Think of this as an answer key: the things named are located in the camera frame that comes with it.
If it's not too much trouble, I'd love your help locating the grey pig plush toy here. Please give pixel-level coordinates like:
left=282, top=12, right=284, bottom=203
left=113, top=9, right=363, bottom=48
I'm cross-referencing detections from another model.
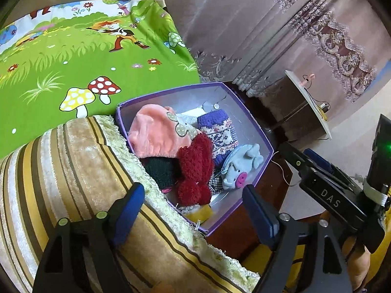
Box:
left=220, top=143, right=264, bottom=190

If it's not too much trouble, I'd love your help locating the houndstooth drawstring bag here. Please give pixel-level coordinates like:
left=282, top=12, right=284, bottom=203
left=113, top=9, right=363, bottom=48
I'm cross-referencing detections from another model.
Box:
left=208, top=172, right=227, bottom=194

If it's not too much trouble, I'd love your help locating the striped velvet cushion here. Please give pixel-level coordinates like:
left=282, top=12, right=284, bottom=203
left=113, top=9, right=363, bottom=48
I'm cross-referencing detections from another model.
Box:
left=0, top=114, right=260, bottom=293

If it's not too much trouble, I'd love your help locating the person's yellow clothing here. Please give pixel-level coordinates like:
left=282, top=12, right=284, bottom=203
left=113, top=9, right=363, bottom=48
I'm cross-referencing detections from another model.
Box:
left=241, top=204, right=391, bottom=293

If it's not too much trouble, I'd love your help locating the dark green knitted scarf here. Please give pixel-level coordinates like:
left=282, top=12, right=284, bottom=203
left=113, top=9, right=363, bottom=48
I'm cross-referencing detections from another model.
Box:
left=143, top=156, right=184, bottom=190

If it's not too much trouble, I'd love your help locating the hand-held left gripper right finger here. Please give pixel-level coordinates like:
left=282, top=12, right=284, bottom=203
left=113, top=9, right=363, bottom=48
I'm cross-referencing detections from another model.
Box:
left=243, top=185, right=349, bottom=293

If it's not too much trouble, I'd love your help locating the purple cardboard box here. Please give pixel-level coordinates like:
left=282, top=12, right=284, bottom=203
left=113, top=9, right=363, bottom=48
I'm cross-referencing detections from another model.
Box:
left=115, top=82, right=274, bottom=237

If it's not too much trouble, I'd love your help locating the black cable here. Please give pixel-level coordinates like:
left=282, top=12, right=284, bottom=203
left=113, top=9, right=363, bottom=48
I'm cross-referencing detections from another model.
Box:
left=304, top=81, right=330, bottom=112

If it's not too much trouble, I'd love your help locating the person's right hand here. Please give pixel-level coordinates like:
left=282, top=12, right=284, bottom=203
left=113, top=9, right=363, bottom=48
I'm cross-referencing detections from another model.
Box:
left=344, top=235, right=372, bottom=292

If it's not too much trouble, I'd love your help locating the dark wooden nightstand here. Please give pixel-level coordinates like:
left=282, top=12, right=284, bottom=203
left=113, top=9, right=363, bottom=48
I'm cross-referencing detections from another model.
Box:
left=208, top=76, right=324, bottom=261

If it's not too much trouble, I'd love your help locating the green cartoon printed bed sheet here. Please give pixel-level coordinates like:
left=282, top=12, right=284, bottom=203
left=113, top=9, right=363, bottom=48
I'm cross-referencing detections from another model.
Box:
left=0, top=0, right=200, bottom=159

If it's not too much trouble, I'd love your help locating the dark red fuzzy sock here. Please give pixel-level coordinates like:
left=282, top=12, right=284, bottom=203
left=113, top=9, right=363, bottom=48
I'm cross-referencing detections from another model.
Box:
left=177, top=133, right=215, bottom=206

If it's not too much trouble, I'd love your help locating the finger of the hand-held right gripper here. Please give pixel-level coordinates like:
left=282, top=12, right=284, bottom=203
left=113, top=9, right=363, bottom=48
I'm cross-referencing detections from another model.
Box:
left=277, top=141, right=315, bottom=179
left=303, top=148, right=364, bottom=193

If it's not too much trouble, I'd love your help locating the small side table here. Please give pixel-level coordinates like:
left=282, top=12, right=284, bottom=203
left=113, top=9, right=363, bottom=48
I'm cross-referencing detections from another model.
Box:
left=285, top=70, right=333, bottom=141

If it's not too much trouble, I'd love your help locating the pink plush hat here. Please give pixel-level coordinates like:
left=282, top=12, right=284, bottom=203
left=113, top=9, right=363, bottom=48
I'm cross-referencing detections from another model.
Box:
left=128, top=104, right=202, bottom=158

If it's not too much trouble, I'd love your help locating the purple striped knitted sock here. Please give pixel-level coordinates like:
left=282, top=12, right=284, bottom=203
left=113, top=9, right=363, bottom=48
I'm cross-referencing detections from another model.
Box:
left=197, top=109, right=239, bottom=167

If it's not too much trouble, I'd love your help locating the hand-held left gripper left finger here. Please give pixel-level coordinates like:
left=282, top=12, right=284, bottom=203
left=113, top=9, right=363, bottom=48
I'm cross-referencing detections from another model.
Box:
left=32, top=182, right=145, bottom=293

